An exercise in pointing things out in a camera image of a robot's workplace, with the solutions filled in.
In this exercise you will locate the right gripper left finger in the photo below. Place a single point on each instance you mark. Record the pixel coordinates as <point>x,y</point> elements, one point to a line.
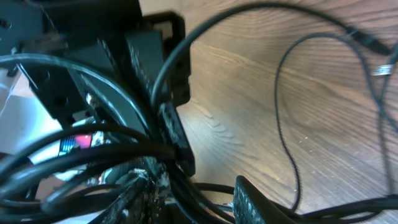
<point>143,199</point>

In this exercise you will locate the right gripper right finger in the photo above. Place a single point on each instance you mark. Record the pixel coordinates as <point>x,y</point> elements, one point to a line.
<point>252,207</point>

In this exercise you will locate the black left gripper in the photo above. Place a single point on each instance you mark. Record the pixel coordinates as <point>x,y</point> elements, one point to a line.
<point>97,58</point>

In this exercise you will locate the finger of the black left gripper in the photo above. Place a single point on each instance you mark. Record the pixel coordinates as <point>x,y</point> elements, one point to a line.
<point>177,133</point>

